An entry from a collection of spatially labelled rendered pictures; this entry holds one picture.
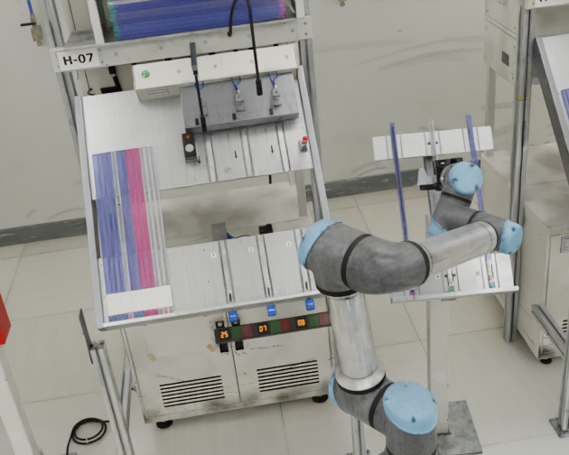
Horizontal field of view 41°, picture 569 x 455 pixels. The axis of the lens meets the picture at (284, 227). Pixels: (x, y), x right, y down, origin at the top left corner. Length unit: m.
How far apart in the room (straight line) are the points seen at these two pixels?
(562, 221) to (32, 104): 2.57
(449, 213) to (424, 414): 0.47
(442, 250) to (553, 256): 1.21
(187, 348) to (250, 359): 0.22
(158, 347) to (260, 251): 0.61
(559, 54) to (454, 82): 1.62
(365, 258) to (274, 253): 0.78
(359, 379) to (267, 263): 0.58
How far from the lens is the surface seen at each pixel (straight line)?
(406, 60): 4.09
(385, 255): 1.48
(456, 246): 1.63
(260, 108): 2.30
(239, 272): 2.21
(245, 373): 2.74
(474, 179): 1.83
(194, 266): 2.22
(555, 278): 2.83
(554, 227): 2.72
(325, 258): 1.53
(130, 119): 2.39
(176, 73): 2.34
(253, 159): 2.31
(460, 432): 2.78
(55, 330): 3.59
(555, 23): 2.81
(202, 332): 2.62
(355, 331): 1.67
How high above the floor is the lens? 1.96
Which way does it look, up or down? 29 degrees down
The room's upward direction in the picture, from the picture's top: 6 degrees counter-clockwise
